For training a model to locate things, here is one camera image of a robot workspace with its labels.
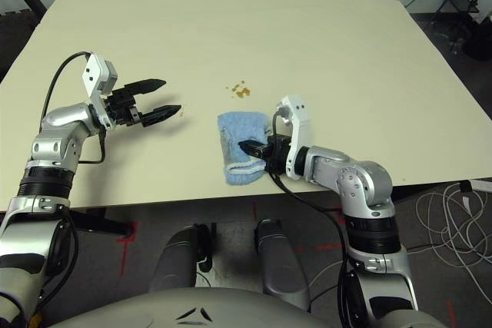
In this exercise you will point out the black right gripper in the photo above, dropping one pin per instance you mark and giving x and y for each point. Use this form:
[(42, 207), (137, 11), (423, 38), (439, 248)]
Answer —
[(276, 153)]

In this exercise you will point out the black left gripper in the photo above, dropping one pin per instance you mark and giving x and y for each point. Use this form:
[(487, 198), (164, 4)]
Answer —
[(123, 107)]

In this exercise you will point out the light blue terry rag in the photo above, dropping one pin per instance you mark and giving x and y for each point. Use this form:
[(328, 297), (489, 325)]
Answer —
[(234, 128)]

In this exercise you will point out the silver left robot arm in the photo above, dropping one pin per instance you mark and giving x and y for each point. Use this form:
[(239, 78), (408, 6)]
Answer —
[(57, 143)]

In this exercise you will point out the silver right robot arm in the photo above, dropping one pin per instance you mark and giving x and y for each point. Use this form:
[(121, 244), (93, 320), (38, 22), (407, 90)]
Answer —
[(361, 186)]

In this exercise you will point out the brown liquid splatter cluster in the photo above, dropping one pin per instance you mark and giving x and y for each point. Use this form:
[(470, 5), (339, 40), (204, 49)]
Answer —
[(241, 91)]

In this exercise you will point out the grey right robot leg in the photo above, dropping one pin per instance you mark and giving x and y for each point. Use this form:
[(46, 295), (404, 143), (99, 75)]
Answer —
[(280, 259)]

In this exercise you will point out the grey robot leg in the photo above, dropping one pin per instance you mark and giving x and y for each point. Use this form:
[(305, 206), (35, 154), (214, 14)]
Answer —
[(177, 259), (280, 259)]

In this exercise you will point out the red floor tape mark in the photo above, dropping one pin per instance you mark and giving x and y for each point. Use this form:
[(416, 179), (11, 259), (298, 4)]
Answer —
[(326, 246)]

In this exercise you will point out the black table foot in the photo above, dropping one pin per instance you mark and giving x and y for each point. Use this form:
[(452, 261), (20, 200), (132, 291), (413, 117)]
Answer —
[(111, 224)]

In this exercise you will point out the grey left robot leg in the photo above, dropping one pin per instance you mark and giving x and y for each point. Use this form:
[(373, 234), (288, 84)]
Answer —
[(177, 259)]

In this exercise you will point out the black foam floor mat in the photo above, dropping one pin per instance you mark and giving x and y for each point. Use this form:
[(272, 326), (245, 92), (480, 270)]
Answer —
[(15, 36)]

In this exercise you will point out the grey robot torso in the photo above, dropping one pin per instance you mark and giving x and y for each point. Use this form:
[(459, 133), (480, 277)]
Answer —
[(192, 309)]

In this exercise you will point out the black step stand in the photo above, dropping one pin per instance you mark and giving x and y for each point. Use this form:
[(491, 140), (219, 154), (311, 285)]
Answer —
[(459, 5)]

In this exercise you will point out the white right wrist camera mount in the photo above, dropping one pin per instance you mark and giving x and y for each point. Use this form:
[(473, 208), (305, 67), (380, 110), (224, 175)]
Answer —
[(300, 128)]

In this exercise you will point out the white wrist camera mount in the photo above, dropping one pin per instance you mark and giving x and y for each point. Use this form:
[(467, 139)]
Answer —
[(300, 128), (92, 74)]

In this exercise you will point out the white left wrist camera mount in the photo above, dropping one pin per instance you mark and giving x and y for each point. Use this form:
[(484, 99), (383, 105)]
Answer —
[(92, 74)]

